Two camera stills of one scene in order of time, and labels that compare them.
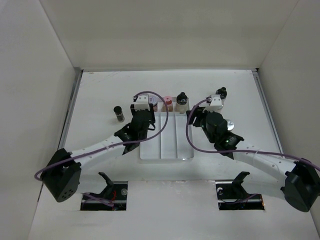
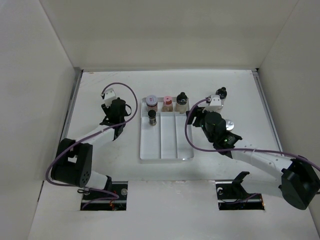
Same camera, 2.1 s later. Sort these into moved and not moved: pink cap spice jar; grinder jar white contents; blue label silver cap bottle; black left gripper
Moved: black left gripper
Not moved: pink cap spice jar; grinder jar white contents; blue label silver cap bottle
